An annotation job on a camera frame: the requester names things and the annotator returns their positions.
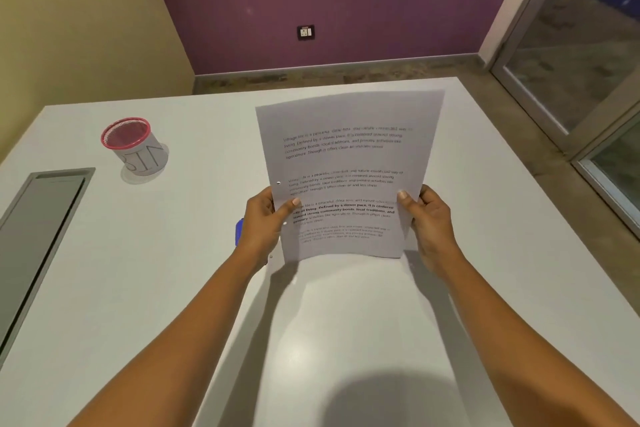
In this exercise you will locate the person's right hand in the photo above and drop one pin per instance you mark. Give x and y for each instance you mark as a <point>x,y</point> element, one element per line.
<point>434,231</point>

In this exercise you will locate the person's left hand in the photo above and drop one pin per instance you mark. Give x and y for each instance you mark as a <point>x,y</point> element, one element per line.
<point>261,226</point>

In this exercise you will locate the person's right thumb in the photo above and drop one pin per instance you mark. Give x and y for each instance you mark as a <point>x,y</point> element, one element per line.
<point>406,201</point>

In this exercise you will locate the person's left thumb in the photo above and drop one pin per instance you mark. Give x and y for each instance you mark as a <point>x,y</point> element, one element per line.
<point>288,207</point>

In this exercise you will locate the white printed paper sheet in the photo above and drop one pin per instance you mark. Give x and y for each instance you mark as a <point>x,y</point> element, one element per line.
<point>345,176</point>

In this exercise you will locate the person's left forearm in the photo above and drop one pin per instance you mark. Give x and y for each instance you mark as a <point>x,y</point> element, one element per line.
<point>165,341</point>

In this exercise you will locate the person's right forearm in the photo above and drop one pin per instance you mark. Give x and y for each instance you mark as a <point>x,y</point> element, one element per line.
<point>520,341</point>

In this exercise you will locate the blue hole punch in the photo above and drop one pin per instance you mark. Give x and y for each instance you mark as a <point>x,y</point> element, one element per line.
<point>239,232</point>

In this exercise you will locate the red mesh pen cup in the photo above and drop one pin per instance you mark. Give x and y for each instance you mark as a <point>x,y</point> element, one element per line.
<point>134,145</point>

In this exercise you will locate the black wall socket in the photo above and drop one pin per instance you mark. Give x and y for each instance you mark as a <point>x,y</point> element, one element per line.
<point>305,32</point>

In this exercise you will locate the glass door with metal frame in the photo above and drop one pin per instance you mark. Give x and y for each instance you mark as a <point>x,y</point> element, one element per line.
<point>575,56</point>

